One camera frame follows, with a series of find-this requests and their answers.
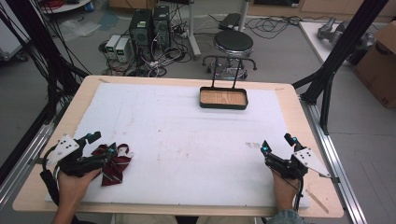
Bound white foam mat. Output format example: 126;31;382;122
46;81;311;209

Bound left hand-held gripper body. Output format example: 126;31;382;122
46;133;106;178

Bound computer towers on floor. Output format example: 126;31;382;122
98;6;194;78

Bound black stand with wooden tray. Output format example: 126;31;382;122
199;55;258;111

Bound black round stool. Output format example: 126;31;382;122
206;29;255;80

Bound grey equipment case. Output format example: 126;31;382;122
0;0;31;62

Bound white table leg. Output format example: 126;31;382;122
237;0;251;32
186;0;203;61

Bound black flat box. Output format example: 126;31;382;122
218;12;243;32

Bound brown cardboard box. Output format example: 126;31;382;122
352;21;396;110

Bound person's right hand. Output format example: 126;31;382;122
272;170;300;212

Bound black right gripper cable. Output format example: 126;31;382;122
292;176;305;213

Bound thin wooden stick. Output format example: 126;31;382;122
304;188;331;215

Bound white floor board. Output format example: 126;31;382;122
298;21;354;67

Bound white round table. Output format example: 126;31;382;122
39;0;95;15

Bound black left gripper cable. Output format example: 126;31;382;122
39;146;62;207

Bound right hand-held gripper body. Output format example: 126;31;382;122
264;147;332;180

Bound aluminium rail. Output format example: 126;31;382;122
299;95;369;224
0;120;61;206

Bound black computer tower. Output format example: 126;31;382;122
151;5;172;50
128;8;154;61

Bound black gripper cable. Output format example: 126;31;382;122
39;146;62;207
292;176;305;213

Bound black metal frame strut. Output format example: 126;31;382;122
0;0;92;185
291;0;390;135

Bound person's left hand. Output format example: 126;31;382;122
57;169;103;210

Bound clear plastic sheet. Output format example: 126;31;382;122
58;18;103;42

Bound dark red striped necktie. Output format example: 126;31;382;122
91;142;135;188

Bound white power supply box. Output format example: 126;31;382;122
114;37;132;63
105;34;122;60

